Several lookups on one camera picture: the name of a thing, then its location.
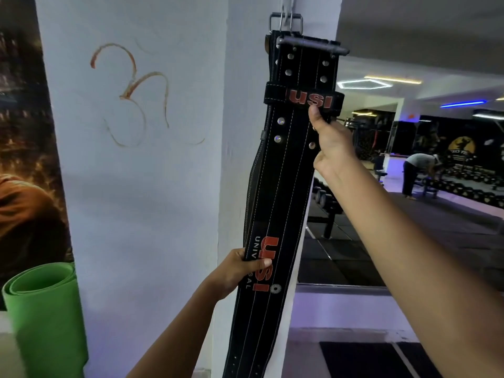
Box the black leather weightlifting belt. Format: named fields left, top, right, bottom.
left=222, top=12, right=351, bottom=378

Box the black weight bench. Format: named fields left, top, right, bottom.
left=306, top=176, right=344, bottom=240

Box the yellow ceiling light strip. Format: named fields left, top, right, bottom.
left=364, top=75, right=423, bottom=85

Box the black rubber floor mat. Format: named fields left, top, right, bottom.
left=318, top=341, right=443, bottom=378

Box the person's right hand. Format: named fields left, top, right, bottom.
left=308, top=105, right=361, bottom=178

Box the large wall mirror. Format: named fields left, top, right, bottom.
left=297, top=55, right=504, bottom=288

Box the green rolled yoga mat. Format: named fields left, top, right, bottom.
left=2, top=262, right=90, bottom=378

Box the person's left forearm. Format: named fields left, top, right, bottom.
left=126, top=280, right=222, bottom=378

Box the person's right forearm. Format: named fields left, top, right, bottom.
left=326, top=155, right=504, bottom=378

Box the row of dumbbells on rack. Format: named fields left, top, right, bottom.
left=423, top=163, right=504, bottom=210

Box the blue ceiling light strip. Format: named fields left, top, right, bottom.
left=440, top=100, right=487, bottom=109

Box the hexagonal ceiling light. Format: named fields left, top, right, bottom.
left=336, top=78, right=393, bottom=90

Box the person's left hand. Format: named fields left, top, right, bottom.
left=205, top=248, right=272, bottom=301

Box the dark wall poster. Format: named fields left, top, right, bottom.
left=0, top=0, right=75, bottom=311

